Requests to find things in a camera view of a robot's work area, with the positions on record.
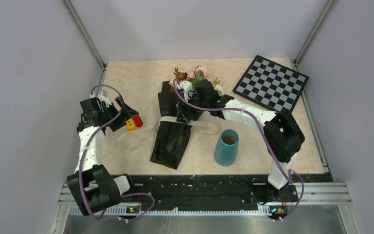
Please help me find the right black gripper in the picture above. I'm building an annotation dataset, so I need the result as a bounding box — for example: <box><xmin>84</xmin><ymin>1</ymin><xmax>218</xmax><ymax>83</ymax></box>
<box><xmin>176</xmin><ymin>91</ymin><xmax>209</xmax><ymax>125</ymax></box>

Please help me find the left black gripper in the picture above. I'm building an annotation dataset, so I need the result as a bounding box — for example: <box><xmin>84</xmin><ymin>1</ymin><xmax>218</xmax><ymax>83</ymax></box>
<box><xmin>99</xmin><ymin>97</ymin><xmax>139</xmax><ymax>131</ymax></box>

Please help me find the flower bouquet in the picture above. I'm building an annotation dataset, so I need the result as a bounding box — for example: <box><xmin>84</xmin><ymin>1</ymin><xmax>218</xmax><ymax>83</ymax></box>
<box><xmin>150</xmin><ymin>65</ymin><xmax>222</xmax><ymax>170</ymax></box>

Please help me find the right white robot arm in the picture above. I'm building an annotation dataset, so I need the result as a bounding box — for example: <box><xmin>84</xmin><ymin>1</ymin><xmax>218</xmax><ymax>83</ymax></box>
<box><xmin>169</xmin><ymin>78</ymin><xmax>305</xmax><ymax>201</ymax></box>

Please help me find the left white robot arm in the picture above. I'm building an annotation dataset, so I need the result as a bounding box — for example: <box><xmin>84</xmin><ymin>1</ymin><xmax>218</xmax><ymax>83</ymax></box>
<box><xmin>67</xmin><ymin>96</ymin><xmax>139</xmax><ymax>216</ymax></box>

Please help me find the teal ceramic vase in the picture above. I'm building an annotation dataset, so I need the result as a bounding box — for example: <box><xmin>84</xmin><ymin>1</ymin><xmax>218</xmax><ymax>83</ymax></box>
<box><xmin>214</xmin><ymin>129</ymin><xmax>240</xmax><ymax>166</ymax></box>

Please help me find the red yellow toy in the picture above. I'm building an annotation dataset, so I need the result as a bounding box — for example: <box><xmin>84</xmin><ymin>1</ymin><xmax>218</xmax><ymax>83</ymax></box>
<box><xmin>126</xmin><ymin>115</ymin><xmax>143</xmax><ymax>131</ymax></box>

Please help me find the black white checkerboard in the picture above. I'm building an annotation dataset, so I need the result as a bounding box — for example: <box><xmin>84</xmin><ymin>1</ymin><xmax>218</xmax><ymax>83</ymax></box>
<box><xmin>233</xmin><ymin>55</ymin><xmax>309</xmax><ymax>112</ymax></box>

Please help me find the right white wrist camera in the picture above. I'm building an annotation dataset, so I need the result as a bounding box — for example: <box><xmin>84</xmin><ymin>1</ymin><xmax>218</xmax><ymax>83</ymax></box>
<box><xmin>177</xmin><ymin>80</ymin><xmax>193</xmax><ymax>101</ymax></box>

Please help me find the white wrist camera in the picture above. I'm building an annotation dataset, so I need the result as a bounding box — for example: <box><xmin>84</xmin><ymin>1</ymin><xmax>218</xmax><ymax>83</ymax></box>
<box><xmin>177</xmin><ymin>80</ymin><xmax>193</xmax><ymax>101</ymax></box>
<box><xmin>90</xmin><ymin>90</ymin><xmax>112</xmax><ymax>108</ymax></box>

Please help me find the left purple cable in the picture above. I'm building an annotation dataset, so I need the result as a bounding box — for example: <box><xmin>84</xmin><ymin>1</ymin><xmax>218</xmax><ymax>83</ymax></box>
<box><xmin>78</xmin><ymin>84</ymin><xmax>155</xmax><ymax>222</ymax></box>

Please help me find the purple cable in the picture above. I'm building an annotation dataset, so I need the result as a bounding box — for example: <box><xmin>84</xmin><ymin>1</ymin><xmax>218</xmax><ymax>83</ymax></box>
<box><xmin>78</xmin><ymin>84</ymin><xmax>155</xmax><ymax>222</ymax></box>
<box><xmin>173</xmin><ymin>78</ymin><xmax>305</xmax><ymax>222</ymax></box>

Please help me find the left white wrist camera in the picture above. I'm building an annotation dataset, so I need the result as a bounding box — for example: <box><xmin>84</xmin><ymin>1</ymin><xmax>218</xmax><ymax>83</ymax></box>
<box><xmin>90</xmin><ymin>90</ymin><xmax>112</xmax><ymax>108</ymax></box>

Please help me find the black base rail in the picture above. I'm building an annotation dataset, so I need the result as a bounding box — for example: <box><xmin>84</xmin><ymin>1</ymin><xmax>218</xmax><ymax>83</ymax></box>
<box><xmin>131</xmin><ymin>175</ymin><xmax>331</xmax><ymax>213</ymax></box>

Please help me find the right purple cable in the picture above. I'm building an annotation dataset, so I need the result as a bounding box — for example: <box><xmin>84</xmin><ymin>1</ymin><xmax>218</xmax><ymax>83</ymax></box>
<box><xmin>173</xmin><ymin>78</ymin><xmax>305</xmax><ymax>222</ymax></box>

